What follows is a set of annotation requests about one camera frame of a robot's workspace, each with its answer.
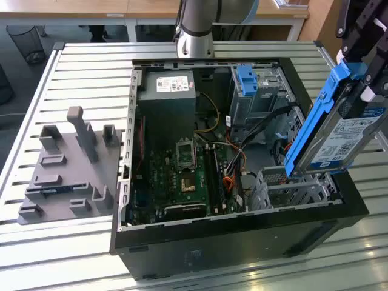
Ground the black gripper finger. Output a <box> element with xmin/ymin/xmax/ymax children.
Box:
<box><xmin>364</xmin><ymin>29</ymin><xmax>388</xmax><ymax>100</ymax></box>
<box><xmin>335</xmin><ymin>0</ymin><xmax>384</xmax><ymax>64</ymax></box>

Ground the hard disk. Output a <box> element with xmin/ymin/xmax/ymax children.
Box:
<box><xmin>283</xmin><ymin>59</ymin><xmax>388</xmax><ymax>178</ymax></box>

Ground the red orange disk power wire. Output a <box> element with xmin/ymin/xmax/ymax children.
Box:
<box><xmin>222</xmin><ymin>148</ymin><xmax>246</xmax><ymax>193</ymax></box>

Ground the metal disk bay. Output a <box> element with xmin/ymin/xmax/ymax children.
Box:
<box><xmin>248</xmin><ymin>165</ymin><xmax>345</xmax><ymax>212</ymax></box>

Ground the black RAM slot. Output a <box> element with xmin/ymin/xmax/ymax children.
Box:
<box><xmin>213</xmin><ymin>144</ymin><xmax>227</xmax><ymax>212</ymax></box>
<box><xmin>205</xmin><ymin>144</ymin><xmax>217</xmax><ymax>213</ymax></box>
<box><xmin>209</xmin><ymin>144</ymin><xmax>221</xmax><ymax>213</ymax></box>

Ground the wooden cabinet panel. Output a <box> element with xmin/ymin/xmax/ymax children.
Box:
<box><xmin>298</xmin><ymin>0</ymin><xmax>343</xmax><ymax>43</ymax></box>

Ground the metal drive cage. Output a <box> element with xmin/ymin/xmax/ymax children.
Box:
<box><xmin>227</xmin><ymin>65</ymin><xmax>306</xmax><ymax>145</ymax></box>

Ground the grey round case speaker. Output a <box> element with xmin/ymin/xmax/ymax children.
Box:
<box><xmin>241</xmin><ymin>172</ymin><xmax>259</xmax><ymax>195</ymax></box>

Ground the metal socket cover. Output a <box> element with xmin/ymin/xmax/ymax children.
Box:
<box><xmin>175</xmin><ymin>137</ymin><xmax>198</xmax><ymax>171</ymax></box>

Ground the grey power supply unit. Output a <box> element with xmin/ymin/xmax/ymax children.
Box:
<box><xmin>138</xmin><ymin>70</ymin><xmax>198</xmax><ymax>143</ymax></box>

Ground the CPU socket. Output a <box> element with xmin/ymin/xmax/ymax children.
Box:
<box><xmin>181</xmin><ymin>177</ymin><xmax>197</xmax><ymax>193</ymax></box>

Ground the black expansion card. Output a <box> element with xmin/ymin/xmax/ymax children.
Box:
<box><xmin>163</xmin><ymin>202</ymin><xmax>207</xmax><ymax>221</ymax></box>

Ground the green motherboard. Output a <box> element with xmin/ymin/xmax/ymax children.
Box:
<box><xmin>130</xmin><ymin>133</ymin><xmax>243</xmax><ymax>225</ymax></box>

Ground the black PC case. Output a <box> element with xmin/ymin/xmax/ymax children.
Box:
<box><xmin>109</xmin><ymin>56</ymin><xmax>370</xmax><ymax>281</ymax></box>

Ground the black office chair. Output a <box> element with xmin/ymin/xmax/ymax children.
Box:
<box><xmin>89</xmin><ymin>25</ymin><xmax>107</xmax><ymax>43</ymax></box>

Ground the wooden desk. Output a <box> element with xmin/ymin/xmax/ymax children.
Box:
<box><xmin>0</xmin><ymin>0</ymin><xmax>310</xmax><ymax>42</ymax></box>

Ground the grey parts rack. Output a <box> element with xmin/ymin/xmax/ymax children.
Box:
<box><xmin>17</xmin><ymin>105</ymin><xmax>124</xmax><ymax>226</ymax></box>

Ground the black mesh waste bin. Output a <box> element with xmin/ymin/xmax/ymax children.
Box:
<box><xmin>5</xmin><ymin>25</ymin><xmax>46</xmax><ymax>65</ymax></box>

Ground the dark RAM stick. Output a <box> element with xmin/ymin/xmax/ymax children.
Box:
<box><xmin>26</xmin><ymin>186</ymin><xmax>89</xmax><ymax>195</ymax></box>

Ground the black cable bundle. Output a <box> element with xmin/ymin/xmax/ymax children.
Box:
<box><xmin>239</xmin><ymin>105</ymin><xmax>301</xmax><ymax>151</ymax></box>

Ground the blue drive bracket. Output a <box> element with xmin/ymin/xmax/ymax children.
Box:
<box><xmin>236</xmin><ymin>65</ymin><xmax>258</xmax><ymax>97</ymax></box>

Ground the yellow black power cable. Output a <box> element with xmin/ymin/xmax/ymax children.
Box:
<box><xmin>193</xmin><ymin>92</ymin><xmax>221</xmax><ymax>134</ymax></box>

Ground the thin red wire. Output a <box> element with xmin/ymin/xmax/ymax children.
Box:
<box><xmin>136</xmin><ymin>116</ymin><xmax>146</xmax><ymax>172</ymax></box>

